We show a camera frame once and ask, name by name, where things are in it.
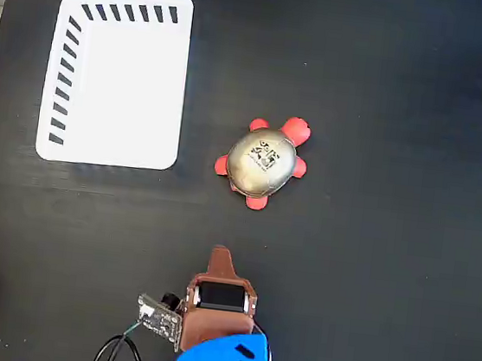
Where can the white tray with black stripes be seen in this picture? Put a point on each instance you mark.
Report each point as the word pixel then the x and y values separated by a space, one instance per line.
pixel 125 89

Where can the red turtle toy silver shell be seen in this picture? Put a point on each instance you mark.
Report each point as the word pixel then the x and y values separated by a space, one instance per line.
pixel 260 161

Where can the brown gripper with motor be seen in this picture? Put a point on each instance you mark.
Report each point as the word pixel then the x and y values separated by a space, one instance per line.
pixel 217 323

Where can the bare camera circuit board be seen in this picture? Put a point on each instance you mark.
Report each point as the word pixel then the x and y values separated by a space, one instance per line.
pixel 159 321

